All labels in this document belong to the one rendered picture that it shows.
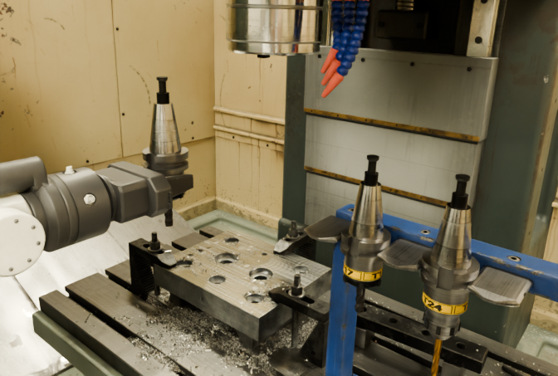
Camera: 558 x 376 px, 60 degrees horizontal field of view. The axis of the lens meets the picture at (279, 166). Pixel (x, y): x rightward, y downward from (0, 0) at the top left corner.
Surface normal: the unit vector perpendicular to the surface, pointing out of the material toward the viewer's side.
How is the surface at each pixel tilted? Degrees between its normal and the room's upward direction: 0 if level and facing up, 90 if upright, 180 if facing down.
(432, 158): 89
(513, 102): 90
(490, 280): 0
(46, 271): 24
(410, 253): 0
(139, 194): 90
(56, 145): 90
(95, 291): 0
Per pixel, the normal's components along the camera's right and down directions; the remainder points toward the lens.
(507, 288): 0.03, -0.95
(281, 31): 0.11, 0.30
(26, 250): 0.78, 0.15
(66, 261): 0.34, -0.79
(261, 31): -0.21, 0.29
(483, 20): -0.63, 0.22
